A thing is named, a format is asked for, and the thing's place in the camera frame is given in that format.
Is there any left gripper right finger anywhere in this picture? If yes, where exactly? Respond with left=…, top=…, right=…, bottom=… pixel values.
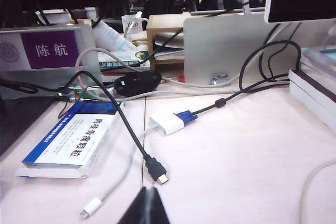
left=148, top=186, right=171, bottom=224

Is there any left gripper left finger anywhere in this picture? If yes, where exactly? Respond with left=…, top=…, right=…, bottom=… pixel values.
left=117, top=186, right=152, bottom=224

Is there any white charging cable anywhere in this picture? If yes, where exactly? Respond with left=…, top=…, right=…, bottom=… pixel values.
left=300, top=159, right=336, bottom=224

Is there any white VGA adapter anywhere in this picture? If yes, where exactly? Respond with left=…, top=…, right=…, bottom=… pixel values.
left=79, top=110, right=184, bottom=220

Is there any white blue medicine box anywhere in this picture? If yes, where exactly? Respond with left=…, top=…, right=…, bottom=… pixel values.
left=15, top=100, right=125, bottom=180

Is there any black computer mouse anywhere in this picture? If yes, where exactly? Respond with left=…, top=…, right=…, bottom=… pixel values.
left=114, top=70, right=162, bottom=98

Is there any small silver metal clip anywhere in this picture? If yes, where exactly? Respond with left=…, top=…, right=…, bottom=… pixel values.
left=211, top=73, right=230, bottom=86

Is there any green white box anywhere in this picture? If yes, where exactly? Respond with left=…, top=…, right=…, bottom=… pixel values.
left=97, top=50, right=151, bottom=70

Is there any wooden desk shelf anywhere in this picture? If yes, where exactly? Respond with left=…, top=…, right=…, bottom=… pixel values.
left=146, top=14, right=188, bottom=72

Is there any white tube blue print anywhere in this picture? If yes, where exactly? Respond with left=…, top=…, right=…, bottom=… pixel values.
left=92, top=20, right=139, bottom=53

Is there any purple acrylic nameplate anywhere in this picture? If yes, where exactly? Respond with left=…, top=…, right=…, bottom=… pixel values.
left=0, top=23, right=103, bottom=99

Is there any white printed mug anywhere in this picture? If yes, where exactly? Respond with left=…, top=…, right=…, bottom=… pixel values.
left=121, top=14, right=150, bottom=36

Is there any black HDMI cable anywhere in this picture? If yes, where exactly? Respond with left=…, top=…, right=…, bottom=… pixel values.
left=57, top=70, right=170, bottom=186

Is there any black cable blue VGA plug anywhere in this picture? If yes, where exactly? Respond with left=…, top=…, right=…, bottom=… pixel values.
left=173, top=39, right=302, bottom=128

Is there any thin black cable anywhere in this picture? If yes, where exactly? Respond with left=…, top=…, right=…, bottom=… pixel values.
left=258, top=48, right=291, bottom=83

